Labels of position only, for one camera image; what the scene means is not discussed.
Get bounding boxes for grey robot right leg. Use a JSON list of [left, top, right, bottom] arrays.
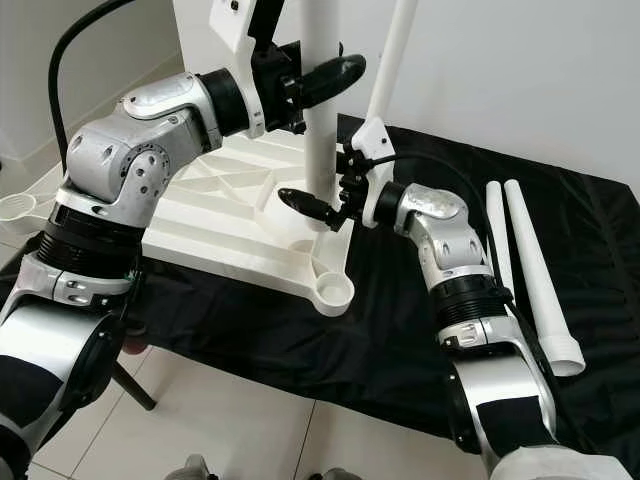
[[308, 467, 358, 480]]

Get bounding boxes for white plastic table top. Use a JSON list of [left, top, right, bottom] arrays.
[[0, 125, 356, 319]]

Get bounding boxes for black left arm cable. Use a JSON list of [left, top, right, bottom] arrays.
[[45, 0, 136, 176]]

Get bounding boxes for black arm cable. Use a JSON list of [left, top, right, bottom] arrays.
[[45, 0, 136, 176], [385, 152, 521, 301]]

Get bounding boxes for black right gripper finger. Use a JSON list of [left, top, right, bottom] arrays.
[[277, 187, 346, 229]]

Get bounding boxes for white plastic table leg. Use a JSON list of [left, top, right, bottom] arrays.
[[487, 180, 519, 301], [298, 0, 351, 236], [365, 0, 419, 126], [503, 178, 587, 378]]

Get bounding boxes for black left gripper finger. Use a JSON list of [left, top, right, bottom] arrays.
[[295, 53, 366, 104]]

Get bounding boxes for grey robot leg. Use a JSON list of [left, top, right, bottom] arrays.
[[308, 467, 358, 480], [178, 454, 223, 480]]

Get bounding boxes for grey robot left leg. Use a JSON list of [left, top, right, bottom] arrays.
[[178, 454, 223, 480]]

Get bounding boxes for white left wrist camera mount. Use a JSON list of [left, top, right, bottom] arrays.
[[208, 0, 286, 51]]

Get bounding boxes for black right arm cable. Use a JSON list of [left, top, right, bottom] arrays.
[[385, 152, 521, 301]]

